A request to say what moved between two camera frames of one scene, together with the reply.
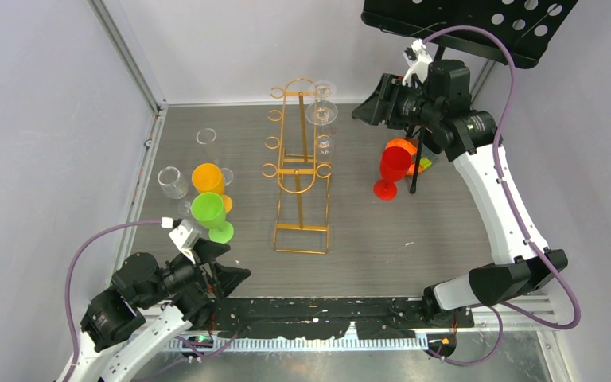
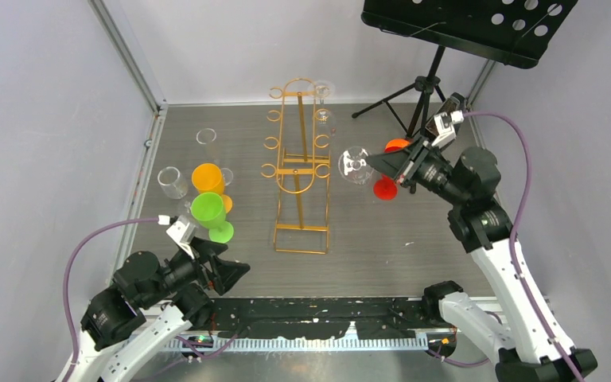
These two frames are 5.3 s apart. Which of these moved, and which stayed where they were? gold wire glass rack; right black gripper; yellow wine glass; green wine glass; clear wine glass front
Moved: right black gripper
Stayed: yellow wine glass; green wine glass; gold wire glass rack; clear wine glass front
